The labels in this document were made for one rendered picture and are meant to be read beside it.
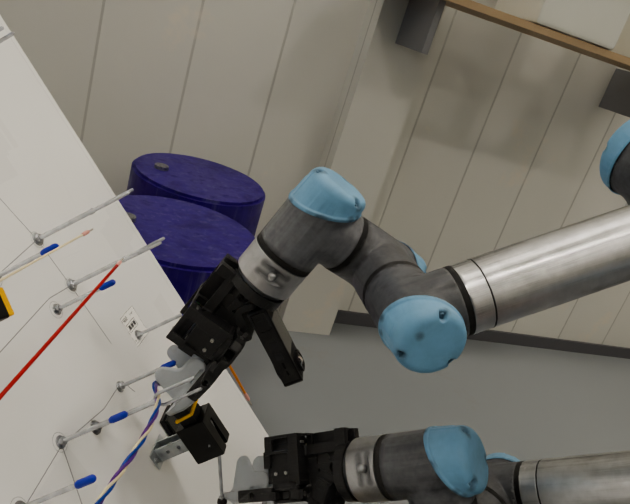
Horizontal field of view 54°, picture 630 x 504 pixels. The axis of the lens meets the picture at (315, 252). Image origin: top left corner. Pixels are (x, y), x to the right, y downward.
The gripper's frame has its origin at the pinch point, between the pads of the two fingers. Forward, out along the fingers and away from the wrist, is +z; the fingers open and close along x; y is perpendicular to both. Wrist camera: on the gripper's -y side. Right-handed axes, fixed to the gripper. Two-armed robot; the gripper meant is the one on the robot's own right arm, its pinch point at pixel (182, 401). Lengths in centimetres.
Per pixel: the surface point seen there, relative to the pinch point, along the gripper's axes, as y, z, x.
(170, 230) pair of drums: 16, 34, -118
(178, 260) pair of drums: 9, 31, -98
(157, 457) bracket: -2.0, 8.1, 1.6
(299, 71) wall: 14, -17, -243
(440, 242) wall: -110, 12, -280
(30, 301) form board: 22.0, -2.5, 3.5
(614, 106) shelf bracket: -133, -106, -289
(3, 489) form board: 11.8, 2.2, 22.8
